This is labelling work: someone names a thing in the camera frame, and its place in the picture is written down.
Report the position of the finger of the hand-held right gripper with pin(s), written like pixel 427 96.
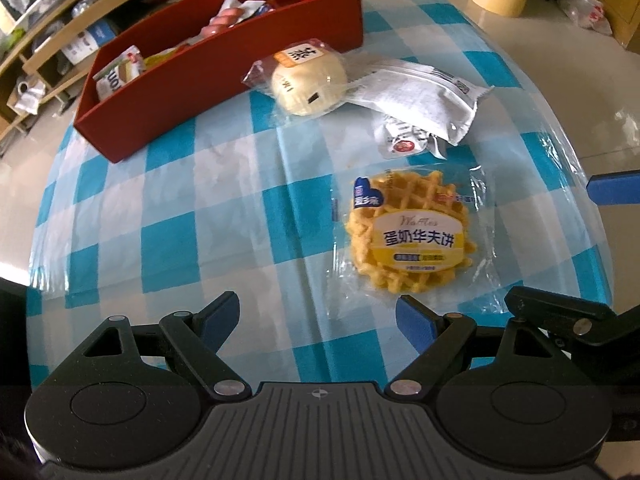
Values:
pixel 617 189
pixel 560 315

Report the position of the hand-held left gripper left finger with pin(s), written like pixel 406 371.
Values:
pixel 222 317

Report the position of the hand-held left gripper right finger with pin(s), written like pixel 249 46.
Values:
pixel 417 322

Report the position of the waffle packet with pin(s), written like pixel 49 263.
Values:
pixel 410 240

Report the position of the red cardboard box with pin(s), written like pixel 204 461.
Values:
pixel 200 95

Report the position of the blue white checkered tablecloth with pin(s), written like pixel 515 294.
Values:
pixel 150 235

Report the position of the clear plastic bag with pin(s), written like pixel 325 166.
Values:
pixel 585 12

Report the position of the small red-label snack packet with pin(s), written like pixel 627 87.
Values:
pixel 400 135

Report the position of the white foil snack packet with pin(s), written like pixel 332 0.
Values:
pixel 415 95

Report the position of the steamed bun packet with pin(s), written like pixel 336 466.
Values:
pixel 310 85

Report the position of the white green snack packet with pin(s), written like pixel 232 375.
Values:
pixel 120 72

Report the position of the sausage packet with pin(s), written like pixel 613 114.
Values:
pixel 225 20

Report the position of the blue and white carton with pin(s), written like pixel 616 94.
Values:
pixel 87 42

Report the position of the wooden tv stand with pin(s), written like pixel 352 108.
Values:
pixel 55 60

